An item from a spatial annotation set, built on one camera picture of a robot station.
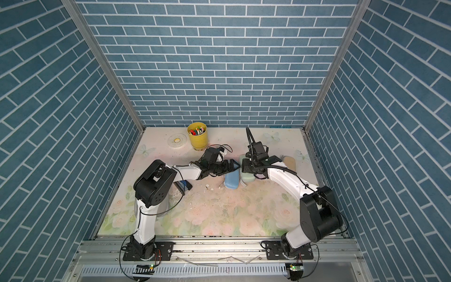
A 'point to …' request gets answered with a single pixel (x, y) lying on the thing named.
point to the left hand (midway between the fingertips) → (239, 169)
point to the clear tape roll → (177, 140)
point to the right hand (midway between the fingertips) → (247, 166)
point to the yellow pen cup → (198, 135)
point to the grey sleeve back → (246, 177)
